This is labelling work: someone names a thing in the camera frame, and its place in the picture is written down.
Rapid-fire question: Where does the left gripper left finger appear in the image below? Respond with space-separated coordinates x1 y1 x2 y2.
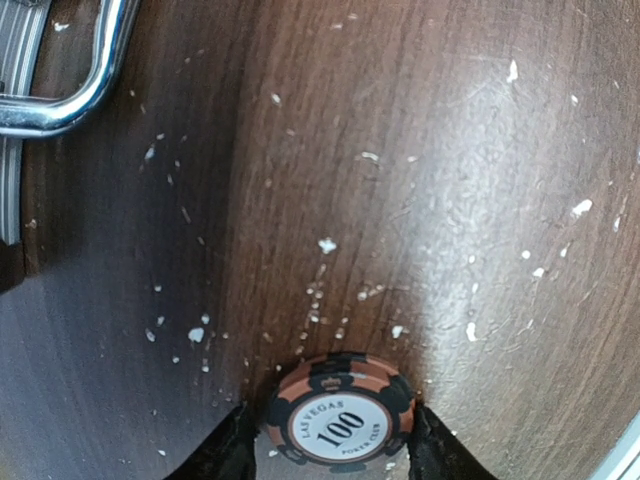
165 403 258 480

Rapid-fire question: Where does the aluminium poker case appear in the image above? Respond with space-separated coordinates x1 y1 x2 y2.
1 1 139 246

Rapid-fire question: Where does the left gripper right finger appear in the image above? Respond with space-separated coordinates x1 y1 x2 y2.
407 404 497 480

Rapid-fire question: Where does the red chip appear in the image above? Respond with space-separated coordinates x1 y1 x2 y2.
266 352 416 474

